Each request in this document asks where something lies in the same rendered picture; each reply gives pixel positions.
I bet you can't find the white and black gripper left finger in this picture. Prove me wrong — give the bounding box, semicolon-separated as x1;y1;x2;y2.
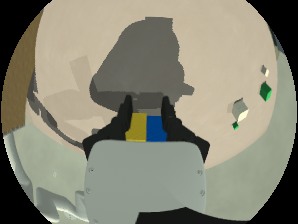
82;95;133;162

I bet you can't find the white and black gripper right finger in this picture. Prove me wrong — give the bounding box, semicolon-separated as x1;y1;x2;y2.
161;96;210;163

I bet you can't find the green cube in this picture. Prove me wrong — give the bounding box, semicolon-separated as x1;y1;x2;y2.
259;83;272;102

